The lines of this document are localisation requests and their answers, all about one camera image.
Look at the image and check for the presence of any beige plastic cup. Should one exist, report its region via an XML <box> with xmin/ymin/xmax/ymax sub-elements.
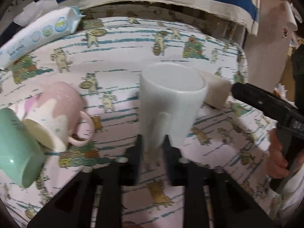
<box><xmin>198</xmin><ymin>70</ymin><xmax>231</xmax><ymax>110</ymax></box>

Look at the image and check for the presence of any mint green cup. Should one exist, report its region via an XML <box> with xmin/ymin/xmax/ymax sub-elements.
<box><xmin>1</xmin><ymin>108</ymin><xmax>45</xmax><ymax>188</ymax></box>

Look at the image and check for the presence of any right hand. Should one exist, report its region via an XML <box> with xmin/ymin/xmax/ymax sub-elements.
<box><xmin>266</xmin><ymin>129</ymin><xmax>289</xmax><ymax>179</ymax></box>

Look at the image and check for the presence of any wooden cabinet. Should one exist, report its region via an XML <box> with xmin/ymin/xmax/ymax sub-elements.
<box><xmin>244</xmin><ymin>0</ymin><xmax>298</xmax><ymax>92</ymax></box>

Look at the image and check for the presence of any pink white ceramic mug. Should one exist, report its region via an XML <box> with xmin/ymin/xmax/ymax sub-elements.
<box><xmin>10</xmin><ymin>82</ymin><xmax>95</xmax><ymax>152</ymax></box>

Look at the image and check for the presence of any cat print bed sheet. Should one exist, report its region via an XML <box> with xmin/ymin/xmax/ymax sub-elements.
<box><xmin>1</xmin><ymin>9</ymin><xmax>275</xmax><ymax>227</ymax></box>

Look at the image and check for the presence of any baby wipes pack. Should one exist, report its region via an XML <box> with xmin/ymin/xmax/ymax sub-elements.
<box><xmin>1</xmin><ymin>0</ymin><xmax>83</xmax><ymax>70</ymax></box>

